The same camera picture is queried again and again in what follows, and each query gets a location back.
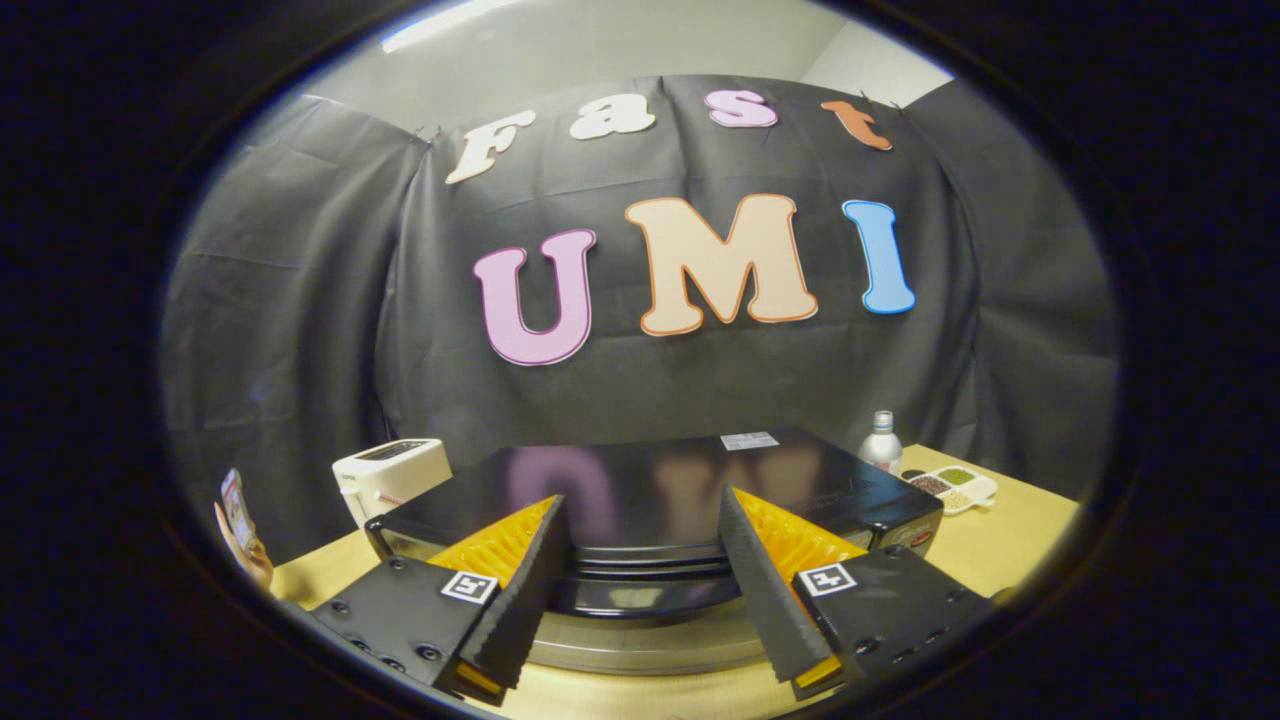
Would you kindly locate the black toaster oven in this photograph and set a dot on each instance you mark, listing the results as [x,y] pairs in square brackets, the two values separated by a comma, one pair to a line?
[640,500]

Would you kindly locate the silver pink drink bottle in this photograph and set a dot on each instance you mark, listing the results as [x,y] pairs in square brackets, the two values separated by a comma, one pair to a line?
[881,445]

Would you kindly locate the white pop-up toaster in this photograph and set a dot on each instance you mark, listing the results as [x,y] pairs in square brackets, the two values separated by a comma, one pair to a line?
[390,480]

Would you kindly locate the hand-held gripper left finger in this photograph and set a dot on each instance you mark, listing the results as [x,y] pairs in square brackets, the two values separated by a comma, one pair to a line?
[520,600]

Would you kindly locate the white divided snack dish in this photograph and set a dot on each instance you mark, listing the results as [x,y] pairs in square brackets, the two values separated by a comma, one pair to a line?
[965,490]

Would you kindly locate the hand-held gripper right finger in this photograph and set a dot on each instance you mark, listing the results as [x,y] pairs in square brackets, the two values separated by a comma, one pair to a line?
[765,600]

